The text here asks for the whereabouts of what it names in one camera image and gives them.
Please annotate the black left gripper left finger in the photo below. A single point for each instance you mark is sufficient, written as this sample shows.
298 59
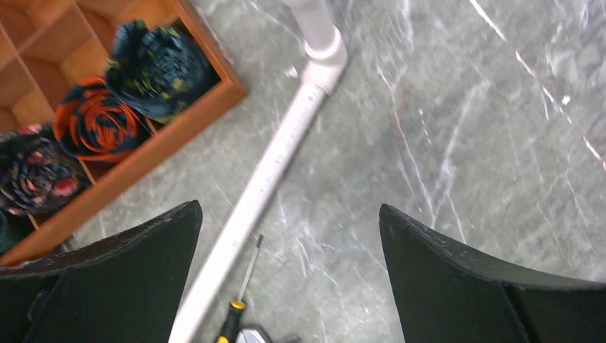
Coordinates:
123 288

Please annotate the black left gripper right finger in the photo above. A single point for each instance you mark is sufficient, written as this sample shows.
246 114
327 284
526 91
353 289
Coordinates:
447 291

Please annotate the dark blue patterned tie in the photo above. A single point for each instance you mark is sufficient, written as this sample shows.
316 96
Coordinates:
159 72

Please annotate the rolled dark green tie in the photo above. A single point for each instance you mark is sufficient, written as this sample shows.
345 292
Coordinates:
13 230

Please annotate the orange wooden compartment tray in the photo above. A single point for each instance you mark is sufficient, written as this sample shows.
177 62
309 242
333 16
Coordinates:
49 46

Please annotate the white PVC floor pipe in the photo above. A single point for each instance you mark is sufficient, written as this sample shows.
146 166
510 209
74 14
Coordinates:
321 75

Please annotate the white vertical PVC pipe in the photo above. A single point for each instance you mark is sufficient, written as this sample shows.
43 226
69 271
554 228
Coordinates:
315 23

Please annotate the red handled adjustable wrench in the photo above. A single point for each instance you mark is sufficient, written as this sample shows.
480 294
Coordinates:
253 335

